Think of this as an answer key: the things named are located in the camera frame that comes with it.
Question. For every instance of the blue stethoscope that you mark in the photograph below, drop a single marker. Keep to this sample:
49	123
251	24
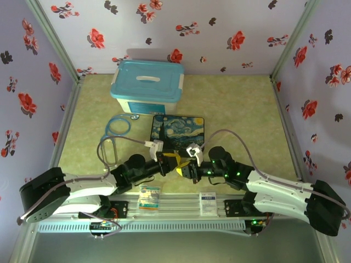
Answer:
134	117

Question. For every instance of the blue lid plastic storage box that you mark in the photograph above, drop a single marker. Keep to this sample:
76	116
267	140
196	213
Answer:
148	79

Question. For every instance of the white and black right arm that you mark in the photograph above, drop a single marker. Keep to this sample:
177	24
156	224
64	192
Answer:
277	186

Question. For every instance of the small green circuit board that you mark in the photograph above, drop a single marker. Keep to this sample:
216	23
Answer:
101	227
256	222

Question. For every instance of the aluminium mounting rail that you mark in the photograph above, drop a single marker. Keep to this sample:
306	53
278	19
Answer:
181	205

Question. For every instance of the starry night painted box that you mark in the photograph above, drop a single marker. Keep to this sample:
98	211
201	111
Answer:
181	131

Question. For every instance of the white label card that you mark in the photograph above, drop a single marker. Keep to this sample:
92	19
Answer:
208	204

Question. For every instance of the grey aluminium side rail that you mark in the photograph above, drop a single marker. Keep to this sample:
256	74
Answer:
66	123
285	123

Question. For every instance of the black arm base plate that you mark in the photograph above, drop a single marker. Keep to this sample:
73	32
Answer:
122	209
231	208

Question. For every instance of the grey aluminium frame post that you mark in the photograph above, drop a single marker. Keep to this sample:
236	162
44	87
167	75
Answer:
53	35
296	35

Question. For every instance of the clear packet with printed card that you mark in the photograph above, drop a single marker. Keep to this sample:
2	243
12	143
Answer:
149	197

